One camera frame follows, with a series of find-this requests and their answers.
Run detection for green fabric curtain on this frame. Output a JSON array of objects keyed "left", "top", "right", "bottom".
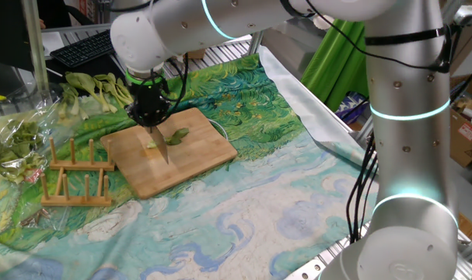
[{"left": 300, "top": 19, "right": 371, "bottom": 112}]

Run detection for white paper sheet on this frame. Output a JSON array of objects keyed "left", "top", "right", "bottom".
[{"left": 40, "top": 31, "right": 68, "bottom": 58}]

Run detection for steel kitchen knife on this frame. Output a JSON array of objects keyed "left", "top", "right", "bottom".
[{"left": 149, "top": 124, "right": 170, "bottom": 165}]

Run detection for blue patterned bag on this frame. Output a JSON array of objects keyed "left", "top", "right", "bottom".
[{"left": 335, "top": 93, "right": 371, "bottom": 124}]

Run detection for chopped greens pile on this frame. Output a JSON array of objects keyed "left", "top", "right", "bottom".
[{"left": 0, "top": 120, "right": 46, "bottom": 186}]

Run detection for whole pakchoi, long stems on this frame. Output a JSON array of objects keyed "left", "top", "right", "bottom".
[{"left": 93, "top": 72, "right": 135, "bottom": 109}]

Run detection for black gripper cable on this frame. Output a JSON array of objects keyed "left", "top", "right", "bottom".
[{"left": 157, "top": 52, "right": 190, "bottom": 114}]

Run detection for whole pakchoi, large leaf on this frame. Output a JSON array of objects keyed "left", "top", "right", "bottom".
[{"left": 65, "top": 72, "right": 118, "bottom": 114}]

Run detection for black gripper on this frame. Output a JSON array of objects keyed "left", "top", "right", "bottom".
[{"left": 125, "top": 82, "right": 171, "bottom": 129}]

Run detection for bamboo cutting board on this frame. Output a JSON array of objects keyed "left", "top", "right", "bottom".
[{"left": 100, "top": 107, "right": 239, "bottom": 201}]

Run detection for whole pakchoi, pale stems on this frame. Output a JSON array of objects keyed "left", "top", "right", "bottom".
[{"left": 58, "top": 82, "right": 89, "bottom": 121}]

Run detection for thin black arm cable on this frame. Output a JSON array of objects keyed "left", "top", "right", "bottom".
[{"left": 305, "top": 0, "right": 454, "bottom": 75}]

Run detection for cardboard box, red label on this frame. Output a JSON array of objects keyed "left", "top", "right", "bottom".
[{"left": 449, "top": 75, "right": 472, "bottom": 170}]

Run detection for green pakchoi stalk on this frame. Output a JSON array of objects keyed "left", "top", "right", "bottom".
[{"left": 146, "top": 127, "right": 191, "bottom": 149}]

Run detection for black computer keyboard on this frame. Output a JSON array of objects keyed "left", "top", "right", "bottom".
[{"left": 50, "top": 30, "right": 114, "bottom": 68}]

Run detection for clear plastic bag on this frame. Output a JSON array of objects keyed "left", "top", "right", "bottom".
[{"left": 0, "top": 87, "right": 95, "bottom": 238}]

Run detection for black monitor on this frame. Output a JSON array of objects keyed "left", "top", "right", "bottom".
[{"left": 0, "top": 0, "right": 37, "bottom": 73}]

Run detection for painted landscape tablecloth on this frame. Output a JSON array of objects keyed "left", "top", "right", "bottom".
[{"left": 0, "top": 52, "right": 388, "bottom": 280}]

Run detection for black cable bundle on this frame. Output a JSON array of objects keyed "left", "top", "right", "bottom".
[{"left": 346, "top": 131, "right": 379, "bottom": 244}]

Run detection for wooden peg rack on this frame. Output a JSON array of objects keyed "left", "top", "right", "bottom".
[{"left": 40, "top": 136, "right": 116, "bottom": 207}]

